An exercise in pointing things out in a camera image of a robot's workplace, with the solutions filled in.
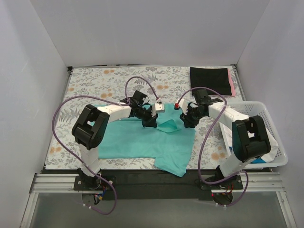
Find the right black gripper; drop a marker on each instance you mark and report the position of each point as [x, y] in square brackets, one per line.
[186, 120]

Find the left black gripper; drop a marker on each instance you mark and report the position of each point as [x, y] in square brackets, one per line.
[149, 120]

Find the teal t shirt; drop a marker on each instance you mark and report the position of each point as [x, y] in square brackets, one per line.
[169, 144]

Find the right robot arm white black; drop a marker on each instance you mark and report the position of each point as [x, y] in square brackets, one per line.
[250, 139]

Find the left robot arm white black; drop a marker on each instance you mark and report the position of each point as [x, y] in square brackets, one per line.
[91, 125]

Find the floral table cloth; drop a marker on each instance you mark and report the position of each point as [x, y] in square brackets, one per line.
[108, 83]

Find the folded black t shirt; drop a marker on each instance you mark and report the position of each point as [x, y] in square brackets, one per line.
[215, 79]

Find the folded pink t shirt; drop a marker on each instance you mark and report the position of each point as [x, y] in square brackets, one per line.
[233, 92]

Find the white plastic basket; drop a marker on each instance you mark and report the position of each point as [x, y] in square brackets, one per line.
[252, 108]

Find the blue t shirt in basket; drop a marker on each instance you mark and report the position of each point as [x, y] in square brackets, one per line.
[258, 161]

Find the white t shirt in basket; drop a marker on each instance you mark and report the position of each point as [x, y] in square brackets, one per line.
[269, 157]

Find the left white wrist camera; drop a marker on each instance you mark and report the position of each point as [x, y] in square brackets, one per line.
[157, 108]

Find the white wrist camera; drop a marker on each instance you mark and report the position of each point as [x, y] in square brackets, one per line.
[181, 104]
[157, 108]

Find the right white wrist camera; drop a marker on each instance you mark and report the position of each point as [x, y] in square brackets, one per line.
[181, 104]

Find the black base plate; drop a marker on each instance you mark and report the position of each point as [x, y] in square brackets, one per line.
[132, 193]

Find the aluminium front rail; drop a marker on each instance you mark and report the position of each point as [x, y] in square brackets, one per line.
[257, 181]

